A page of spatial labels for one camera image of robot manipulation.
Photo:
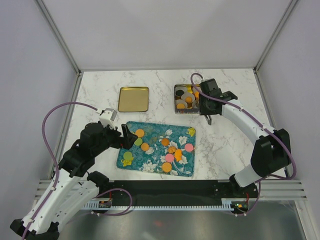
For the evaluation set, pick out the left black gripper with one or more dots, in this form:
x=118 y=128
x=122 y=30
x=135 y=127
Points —
x=127 y=141

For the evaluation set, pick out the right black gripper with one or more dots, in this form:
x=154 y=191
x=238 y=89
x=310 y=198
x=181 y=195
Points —
x=204 y=111

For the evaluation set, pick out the orange round cookie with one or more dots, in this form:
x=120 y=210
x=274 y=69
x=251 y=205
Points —
x=140 y=133
x=180 y=106
x=166 y=167
x=189 y=99
x=145 y=146

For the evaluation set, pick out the black round cookie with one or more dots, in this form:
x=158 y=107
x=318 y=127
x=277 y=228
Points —
x=179 y=93

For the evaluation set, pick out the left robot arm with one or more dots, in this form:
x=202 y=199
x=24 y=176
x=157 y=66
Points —
x=55 y=208

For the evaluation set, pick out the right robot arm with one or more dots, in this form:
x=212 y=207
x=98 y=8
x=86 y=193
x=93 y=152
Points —
x=271 y=147

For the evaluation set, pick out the green round cookie upper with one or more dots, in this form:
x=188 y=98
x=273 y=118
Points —
x=138 y=142

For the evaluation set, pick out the green round cookie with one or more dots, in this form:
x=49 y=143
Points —
x=128 y=156
x=138 y=142

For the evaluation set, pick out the green round cookie lower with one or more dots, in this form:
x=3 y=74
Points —
x=128 y=156

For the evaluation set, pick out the white paper cup top right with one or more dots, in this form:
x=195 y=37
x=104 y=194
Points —
x=196 y=89

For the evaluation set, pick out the white paper cup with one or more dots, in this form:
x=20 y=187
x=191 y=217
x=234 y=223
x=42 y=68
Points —
x=196 y=89
x=187 y=94
x=180 y=88
x=182 y=102

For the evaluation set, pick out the white paper cup centre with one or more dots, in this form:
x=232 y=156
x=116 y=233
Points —
x=187 y=94

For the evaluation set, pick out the square cookie tin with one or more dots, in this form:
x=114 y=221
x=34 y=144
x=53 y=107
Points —
x=193 y=108

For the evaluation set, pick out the white paper cup bottom left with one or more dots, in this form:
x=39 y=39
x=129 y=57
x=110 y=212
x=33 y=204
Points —
x=182 y=102

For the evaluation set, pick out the pink round cookie right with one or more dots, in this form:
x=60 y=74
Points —
x=189 y=147

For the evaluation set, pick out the pink round cookie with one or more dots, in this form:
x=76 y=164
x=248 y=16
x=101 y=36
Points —
x=189 y=147
x=169 y=158

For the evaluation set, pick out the gold tin lid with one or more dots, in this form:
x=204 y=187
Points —
x=133 y=99

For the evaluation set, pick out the white paper cup top left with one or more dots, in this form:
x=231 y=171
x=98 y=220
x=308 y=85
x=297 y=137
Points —
x=180 y=88

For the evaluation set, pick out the teal floral tray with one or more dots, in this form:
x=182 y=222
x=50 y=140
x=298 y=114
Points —
x=160 y=137

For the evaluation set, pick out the orange round cookie mid right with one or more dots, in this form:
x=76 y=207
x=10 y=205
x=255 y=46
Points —
x=172 y=150

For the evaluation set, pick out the pink round cookie lower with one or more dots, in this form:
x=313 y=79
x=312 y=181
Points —
x=169 y=158

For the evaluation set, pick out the orange round cookie bottom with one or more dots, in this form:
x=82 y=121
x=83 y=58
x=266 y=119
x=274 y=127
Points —
x=166 y=167

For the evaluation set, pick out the orange flower cookie lower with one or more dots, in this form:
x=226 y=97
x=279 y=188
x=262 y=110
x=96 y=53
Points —
x=178 y=155

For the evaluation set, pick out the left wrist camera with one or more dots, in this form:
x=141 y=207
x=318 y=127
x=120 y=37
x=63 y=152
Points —
x=107 y=117

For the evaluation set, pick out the black mounting base plate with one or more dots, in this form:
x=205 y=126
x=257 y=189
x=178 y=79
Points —
x=174 y=192

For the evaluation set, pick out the white cable duct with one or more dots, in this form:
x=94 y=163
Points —
x=97 y=205

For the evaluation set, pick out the aluminium frame rail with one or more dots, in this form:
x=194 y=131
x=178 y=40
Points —
x=270 y=190

